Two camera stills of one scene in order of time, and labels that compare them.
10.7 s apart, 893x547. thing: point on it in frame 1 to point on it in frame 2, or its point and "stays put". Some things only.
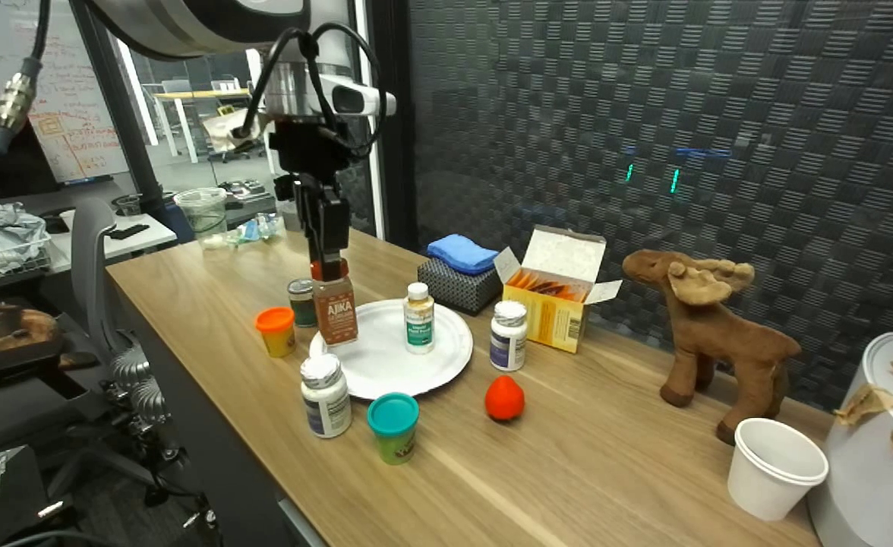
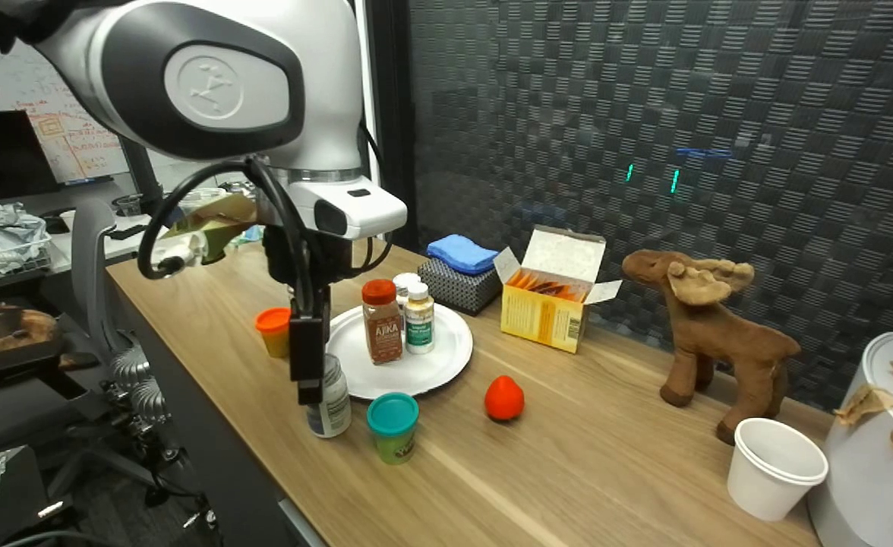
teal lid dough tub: (394, 419) stays put
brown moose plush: (701, 336) stays put
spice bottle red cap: (336, 303) to (385, 321)
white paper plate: (382, 364) stays put
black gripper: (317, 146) to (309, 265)
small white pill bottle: (420, 317) stays put
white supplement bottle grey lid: (326, 393) stays put
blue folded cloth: (461, 252) stays put
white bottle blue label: (507, 336) to (409, 286)
